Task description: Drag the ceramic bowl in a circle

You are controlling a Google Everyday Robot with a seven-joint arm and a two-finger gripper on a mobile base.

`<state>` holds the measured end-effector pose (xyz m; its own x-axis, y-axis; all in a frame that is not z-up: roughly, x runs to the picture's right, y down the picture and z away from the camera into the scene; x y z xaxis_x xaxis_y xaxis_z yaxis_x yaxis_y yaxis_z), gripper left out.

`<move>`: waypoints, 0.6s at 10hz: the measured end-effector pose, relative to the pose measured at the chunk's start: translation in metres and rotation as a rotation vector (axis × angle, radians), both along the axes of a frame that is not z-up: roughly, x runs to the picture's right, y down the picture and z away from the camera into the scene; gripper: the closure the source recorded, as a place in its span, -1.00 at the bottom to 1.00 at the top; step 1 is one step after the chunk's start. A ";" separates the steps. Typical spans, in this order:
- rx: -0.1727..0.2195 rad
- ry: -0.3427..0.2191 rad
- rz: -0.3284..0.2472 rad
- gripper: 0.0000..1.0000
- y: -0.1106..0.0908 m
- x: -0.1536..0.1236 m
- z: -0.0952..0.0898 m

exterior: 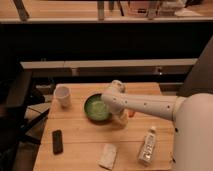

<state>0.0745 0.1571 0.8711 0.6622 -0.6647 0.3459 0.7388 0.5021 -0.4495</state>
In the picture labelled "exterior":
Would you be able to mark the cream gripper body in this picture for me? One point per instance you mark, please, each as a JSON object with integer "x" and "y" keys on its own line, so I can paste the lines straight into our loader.
{"x": 121, "y": 118}

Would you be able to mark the green ceramic bowl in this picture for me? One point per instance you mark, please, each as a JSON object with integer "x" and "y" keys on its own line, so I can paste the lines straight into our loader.
{"x": 95, "y": 109}

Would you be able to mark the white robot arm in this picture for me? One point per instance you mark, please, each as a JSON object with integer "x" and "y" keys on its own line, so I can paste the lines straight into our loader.
{"x": 192, "y": 118}

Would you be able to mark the orange carrot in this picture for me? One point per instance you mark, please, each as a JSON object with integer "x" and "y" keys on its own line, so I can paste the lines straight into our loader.
{"x": 131, "y": 113}

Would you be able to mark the white folded cloth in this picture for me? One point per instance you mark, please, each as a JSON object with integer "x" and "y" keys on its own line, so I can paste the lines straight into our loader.
{"x": 108, "y": 156}

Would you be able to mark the clear plastic bottle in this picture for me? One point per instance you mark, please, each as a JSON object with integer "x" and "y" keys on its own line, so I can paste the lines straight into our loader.
{"x": 145, "y": 154}

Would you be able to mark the white paper cup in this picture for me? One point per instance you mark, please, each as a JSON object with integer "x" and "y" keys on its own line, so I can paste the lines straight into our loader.
{"x": 62, "y": 94}

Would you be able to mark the black remote control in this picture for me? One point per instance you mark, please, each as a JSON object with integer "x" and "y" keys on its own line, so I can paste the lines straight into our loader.
{"x": 57, "y": 142}

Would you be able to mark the black chair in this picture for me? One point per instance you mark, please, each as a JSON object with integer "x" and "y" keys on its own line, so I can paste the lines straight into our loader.
{"x": 13, "y": 126}

